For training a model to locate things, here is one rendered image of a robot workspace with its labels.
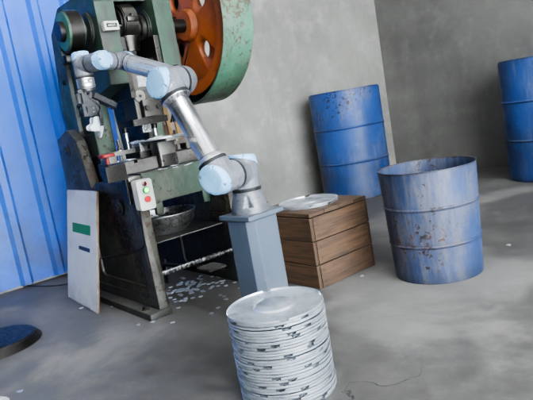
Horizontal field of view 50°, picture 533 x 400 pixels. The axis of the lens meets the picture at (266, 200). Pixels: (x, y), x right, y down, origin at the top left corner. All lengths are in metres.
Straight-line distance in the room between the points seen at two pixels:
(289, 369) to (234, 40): 1.70
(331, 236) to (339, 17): 3.31
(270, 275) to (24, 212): 2.05
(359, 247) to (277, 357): 1.25
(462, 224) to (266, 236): 0.81
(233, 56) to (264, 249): 1.06
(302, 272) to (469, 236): 0.75
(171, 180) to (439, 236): 1.23
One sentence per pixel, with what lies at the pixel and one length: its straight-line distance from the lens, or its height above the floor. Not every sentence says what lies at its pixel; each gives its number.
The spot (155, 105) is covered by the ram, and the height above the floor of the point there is 0.94.
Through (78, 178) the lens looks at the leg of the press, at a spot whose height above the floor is 0.64.
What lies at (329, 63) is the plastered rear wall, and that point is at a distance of 5.44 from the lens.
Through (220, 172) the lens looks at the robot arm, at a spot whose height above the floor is 0.64.
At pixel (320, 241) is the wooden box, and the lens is 2.60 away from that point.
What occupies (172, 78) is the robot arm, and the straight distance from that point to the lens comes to 2.20.
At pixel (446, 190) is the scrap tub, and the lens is 2.42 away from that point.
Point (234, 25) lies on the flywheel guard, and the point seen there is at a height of 1.24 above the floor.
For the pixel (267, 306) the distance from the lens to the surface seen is 1.71.
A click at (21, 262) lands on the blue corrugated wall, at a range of 3.88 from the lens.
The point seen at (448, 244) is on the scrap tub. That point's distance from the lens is 2.47.
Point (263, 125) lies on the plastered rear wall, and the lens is 4.84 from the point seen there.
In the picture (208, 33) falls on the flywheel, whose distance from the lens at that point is 3.03.
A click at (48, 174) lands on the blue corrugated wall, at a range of 3.93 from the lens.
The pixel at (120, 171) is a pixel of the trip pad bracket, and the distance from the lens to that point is 2.59.
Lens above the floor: 0.83
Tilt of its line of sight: 9 degrees down
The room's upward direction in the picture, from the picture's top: 10 degrees counter-clockwise
